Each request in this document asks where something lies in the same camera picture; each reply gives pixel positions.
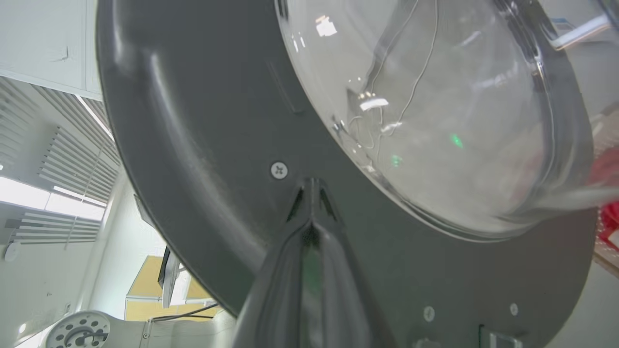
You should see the yellow wooden desk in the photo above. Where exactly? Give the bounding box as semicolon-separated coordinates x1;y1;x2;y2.
124;255;221;321

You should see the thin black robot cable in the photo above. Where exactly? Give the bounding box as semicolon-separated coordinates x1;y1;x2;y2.
150;303;220;323

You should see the black computer monitor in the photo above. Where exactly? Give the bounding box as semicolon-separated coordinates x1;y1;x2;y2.
157;246;181;309

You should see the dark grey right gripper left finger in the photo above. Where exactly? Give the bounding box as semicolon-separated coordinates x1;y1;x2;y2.
232;178;314;348

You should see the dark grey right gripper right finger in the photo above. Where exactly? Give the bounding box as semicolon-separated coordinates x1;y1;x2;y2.
312;178;388;348

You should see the red laundry basket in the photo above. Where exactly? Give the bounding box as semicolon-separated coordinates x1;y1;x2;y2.
589;147;619;252

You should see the white slatted window blind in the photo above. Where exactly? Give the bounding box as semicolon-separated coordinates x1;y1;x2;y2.
0;76;121;245

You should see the dark grey washing machine door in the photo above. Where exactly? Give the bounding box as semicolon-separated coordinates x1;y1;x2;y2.
95;0;598;348

